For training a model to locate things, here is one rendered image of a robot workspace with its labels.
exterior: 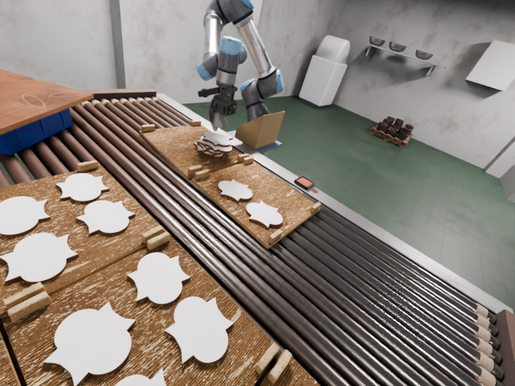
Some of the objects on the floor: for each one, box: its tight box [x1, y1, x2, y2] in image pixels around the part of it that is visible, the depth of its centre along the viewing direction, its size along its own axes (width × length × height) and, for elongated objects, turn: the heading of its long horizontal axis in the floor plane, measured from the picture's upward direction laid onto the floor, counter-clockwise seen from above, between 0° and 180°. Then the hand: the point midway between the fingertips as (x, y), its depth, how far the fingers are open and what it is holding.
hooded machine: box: [299, 35, 350, 108], centre depth 620 cm, size 80×68×159 cm
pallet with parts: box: [369, 116, 414, 149], centre depth 571 cm, size 85×119×43 cm
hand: (214, 127), depth 106 cm, fingers closed
